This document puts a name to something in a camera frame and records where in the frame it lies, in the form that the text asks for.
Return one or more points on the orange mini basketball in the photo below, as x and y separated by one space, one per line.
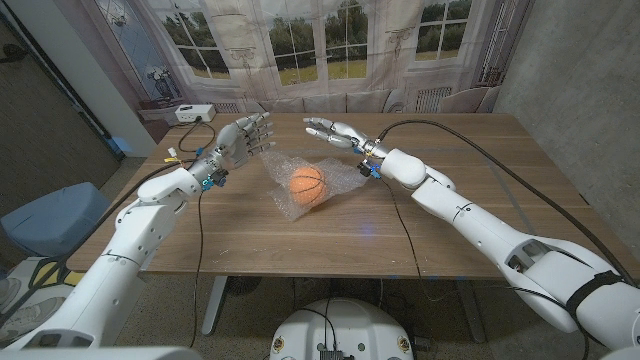
308 186

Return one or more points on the blue padded stool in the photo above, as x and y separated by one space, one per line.
50 220

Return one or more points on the printed window scene backdrop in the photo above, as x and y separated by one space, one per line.
320 50

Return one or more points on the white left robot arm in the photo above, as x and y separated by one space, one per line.
110 270

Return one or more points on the white power adapter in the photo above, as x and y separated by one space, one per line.
195 113

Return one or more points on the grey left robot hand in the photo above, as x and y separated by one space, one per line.
240 142

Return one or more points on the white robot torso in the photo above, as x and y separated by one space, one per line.
342 330

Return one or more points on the clear bubble wrap sheet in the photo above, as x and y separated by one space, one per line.
345 180

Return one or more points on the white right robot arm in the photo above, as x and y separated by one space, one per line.
500 230

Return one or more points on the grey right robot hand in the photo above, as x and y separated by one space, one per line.
345 135

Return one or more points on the grey sneaker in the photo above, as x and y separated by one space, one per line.
20 320

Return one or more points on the grey table leg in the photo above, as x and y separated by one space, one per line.
470 310
214 305

